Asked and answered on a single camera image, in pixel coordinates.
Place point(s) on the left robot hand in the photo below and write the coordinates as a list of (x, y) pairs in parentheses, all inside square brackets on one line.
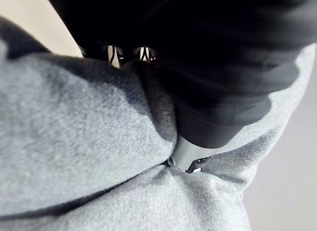
[(203, 55)]

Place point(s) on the light grey fabric cushion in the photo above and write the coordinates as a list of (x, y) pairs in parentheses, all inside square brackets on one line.
[(74, 132)]

